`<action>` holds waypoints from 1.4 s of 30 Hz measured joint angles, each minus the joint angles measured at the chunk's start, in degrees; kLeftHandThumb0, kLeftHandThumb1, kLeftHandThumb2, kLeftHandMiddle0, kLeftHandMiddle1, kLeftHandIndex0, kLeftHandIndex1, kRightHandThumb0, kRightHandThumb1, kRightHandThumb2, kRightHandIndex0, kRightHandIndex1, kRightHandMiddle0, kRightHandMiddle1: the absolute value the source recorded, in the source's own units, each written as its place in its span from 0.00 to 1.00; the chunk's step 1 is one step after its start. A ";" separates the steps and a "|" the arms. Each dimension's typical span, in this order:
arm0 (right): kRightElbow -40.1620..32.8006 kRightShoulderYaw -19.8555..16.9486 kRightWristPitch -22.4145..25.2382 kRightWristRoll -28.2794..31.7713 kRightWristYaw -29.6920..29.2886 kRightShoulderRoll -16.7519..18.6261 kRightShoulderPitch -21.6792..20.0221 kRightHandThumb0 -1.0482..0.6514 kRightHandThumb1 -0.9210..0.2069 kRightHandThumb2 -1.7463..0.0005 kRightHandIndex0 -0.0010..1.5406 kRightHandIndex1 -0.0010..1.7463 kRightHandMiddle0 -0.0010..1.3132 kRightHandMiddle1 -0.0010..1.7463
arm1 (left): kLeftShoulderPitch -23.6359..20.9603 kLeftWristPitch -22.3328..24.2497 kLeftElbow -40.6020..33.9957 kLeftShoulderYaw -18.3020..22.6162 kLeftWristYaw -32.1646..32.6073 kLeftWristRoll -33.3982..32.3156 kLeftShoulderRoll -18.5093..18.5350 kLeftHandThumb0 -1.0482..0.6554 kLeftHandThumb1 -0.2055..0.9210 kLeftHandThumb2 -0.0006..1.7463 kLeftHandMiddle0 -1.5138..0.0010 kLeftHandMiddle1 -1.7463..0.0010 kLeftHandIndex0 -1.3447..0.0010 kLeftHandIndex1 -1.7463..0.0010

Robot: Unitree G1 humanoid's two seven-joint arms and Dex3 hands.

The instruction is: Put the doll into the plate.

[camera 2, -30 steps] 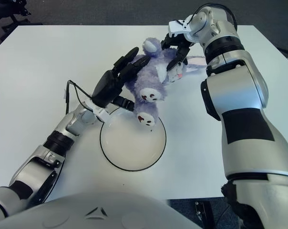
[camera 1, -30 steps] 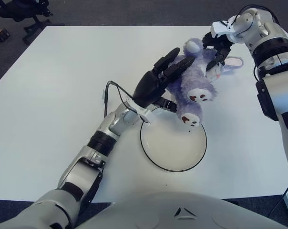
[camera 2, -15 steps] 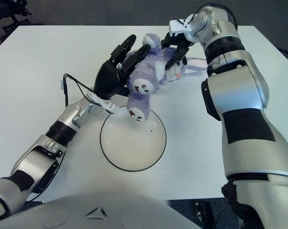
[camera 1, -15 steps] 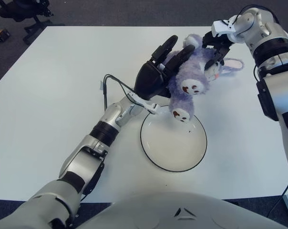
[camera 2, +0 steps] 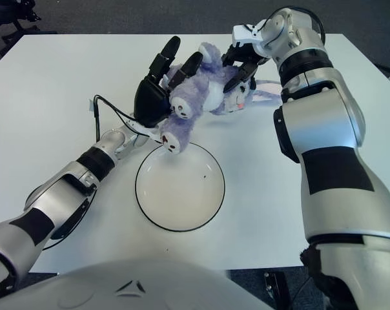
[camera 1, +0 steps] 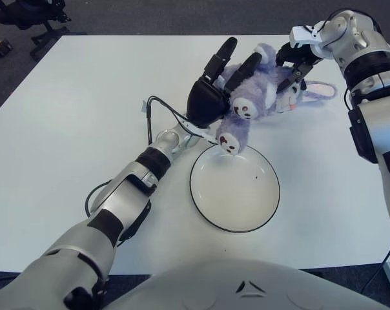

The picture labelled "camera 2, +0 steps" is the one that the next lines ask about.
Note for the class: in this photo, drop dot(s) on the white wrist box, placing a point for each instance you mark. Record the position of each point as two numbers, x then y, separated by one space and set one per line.
243 34
149 132

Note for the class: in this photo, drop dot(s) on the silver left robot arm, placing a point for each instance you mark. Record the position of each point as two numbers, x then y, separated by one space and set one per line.
59 187

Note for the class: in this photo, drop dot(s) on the white plate with black rim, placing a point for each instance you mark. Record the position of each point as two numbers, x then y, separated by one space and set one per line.
179 200

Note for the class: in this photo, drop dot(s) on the grey robot torso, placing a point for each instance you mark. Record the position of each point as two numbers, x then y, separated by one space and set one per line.
182 290

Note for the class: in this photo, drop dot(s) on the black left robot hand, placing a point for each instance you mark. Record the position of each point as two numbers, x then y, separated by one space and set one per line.
149 100

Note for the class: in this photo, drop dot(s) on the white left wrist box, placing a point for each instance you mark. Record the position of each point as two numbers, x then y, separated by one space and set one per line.
149 132

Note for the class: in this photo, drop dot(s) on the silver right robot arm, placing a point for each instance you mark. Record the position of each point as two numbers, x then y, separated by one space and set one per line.
317 129

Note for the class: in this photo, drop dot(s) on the black office chair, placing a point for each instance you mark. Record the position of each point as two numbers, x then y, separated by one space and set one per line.
1 16

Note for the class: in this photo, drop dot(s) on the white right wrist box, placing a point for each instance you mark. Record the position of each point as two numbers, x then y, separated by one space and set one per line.
243 34

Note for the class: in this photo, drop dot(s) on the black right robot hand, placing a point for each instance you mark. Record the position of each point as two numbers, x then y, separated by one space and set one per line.
243 55

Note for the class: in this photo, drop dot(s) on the black bracket under table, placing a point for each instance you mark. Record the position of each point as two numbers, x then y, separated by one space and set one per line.
277 290

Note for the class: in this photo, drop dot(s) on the purple plush bunny doll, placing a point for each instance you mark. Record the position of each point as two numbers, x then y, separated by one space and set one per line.
214 90

